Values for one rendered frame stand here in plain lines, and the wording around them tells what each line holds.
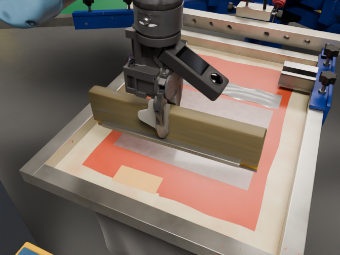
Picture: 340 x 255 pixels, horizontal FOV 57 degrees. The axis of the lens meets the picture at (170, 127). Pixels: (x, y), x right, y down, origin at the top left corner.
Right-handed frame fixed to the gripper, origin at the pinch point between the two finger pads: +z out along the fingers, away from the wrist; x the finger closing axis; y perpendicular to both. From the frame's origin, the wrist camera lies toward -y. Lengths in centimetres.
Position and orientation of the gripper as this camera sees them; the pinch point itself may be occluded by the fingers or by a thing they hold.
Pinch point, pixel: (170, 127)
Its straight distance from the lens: 62.1
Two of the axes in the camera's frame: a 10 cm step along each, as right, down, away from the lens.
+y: -9.1, -2.8, 3.0
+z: -0.1, 7.4, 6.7
